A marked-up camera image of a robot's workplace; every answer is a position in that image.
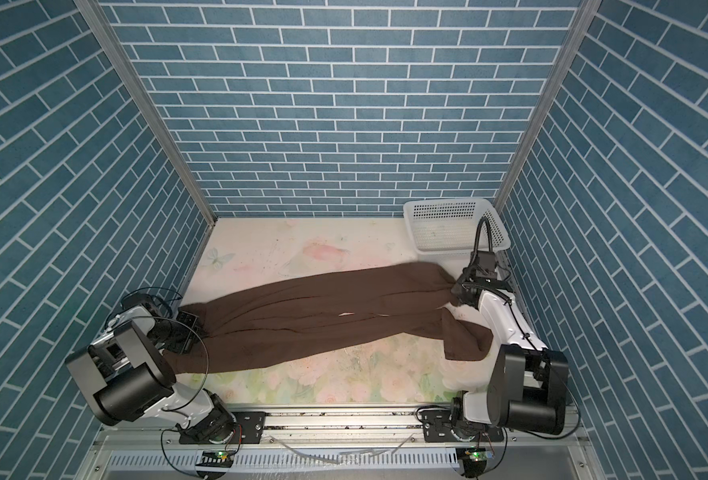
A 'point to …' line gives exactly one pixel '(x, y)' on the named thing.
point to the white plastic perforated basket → (450, 227)
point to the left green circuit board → (216, 458)
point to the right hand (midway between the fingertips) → (464, 288)
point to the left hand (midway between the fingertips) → (207, 326)
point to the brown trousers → (299, 312)
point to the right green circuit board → (478, 456)
